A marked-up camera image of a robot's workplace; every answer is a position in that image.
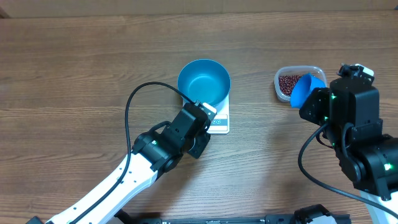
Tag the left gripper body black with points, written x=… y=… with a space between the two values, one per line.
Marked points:
x=199 y=145

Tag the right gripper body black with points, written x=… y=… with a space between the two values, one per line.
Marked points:
x=321 y=112

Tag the blue measuring scoop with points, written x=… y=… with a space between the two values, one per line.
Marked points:
x=303 y=88

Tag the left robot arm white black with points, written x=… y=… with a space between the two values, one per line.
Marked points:
x=153 y=153

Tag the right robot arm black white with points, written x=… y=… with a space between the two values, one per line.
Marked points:
x=347 y=113

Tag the white digital kitchen scale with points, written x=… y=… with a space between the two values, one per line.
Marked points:
x=221 y=122

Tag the blue metal bowl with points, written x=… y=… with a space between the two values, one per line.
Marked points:
x=205 y=80

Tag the red adzuki beans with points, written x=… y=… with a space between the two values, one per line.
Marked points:
x=287 y=83

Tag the clear plastic container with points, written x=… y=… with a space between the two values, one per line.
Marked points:
x=296 y=70

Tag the black mounting rail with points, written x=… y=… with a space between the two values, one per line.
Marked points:
x=314 y=214

